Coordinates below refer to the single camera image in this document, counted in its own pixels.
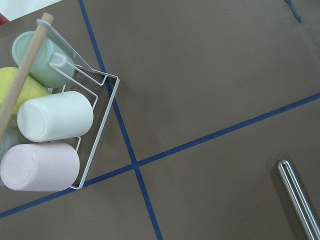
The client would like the white cup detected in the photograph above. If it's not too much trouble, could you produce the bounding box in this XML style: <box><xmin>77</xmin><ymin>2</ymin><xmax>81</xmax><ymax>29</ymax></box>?
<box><xmin>17</xmin><ymin>91</ymin><xmax>94</xmax><ymax>142</ymax></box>

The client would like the pink cup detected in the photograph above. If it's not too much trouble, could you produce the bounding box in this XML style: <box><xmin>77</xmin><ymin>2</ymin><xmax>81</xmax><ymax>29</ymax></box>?
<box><xmin>0</xmin><ymin>142</ymin><xmax>80</xmax><ymax>192</ymax></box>

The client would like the mint green cup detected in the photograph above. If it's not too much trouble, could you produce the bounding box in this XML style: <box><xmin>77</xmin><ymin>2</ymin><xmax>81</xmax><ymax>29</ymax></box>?
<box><xmin>11</xmin><ymin>31</ymin><xmax>74</xmax><ymax>88</ymax></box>

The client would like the wooden rack handle rod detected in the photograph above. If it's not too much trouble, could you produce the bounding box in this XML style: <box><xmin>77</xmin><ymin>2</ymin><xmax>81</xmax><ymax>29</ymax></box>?
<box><xmin>0</xmin><ymin>12</ymin><xmax>54</xmax><ymax>136</ymax></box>

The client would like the yellow cup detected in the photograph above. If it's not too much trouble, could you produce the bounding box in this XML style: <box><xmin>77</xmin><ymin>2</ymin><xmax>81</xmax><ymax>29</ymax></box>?
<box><xmin>0</xmin><ymin>66</ymin><xmax>52</xmax><ymax>116</ymax></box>

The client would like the pale grey cup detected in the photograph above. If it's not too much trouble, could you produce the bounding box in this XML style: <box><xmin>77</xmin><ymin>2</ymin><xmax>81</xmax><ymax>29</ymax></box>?
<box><xmin>0</xmin><ymin>126</ymin><xmax>20</xmax><ymax>159</ymax></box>

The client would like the steel stirring rod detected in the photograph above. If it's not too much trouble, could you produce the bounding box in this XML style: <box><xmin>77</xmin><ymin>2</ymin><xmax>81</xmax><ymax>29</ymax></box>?
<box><xmin>276</xmin><ymin>159</ymin><xmax>320</xmax><ymax>240</ymax></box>

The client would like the white wire cup rack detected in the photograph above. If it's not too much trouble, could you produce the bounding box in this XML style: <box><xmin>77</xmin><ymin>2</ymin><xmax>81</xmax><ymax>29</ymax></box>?
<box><xmin>36</xmin><ymin>19</ymin><xmax>120</xmax><ymax>190</ymax></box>

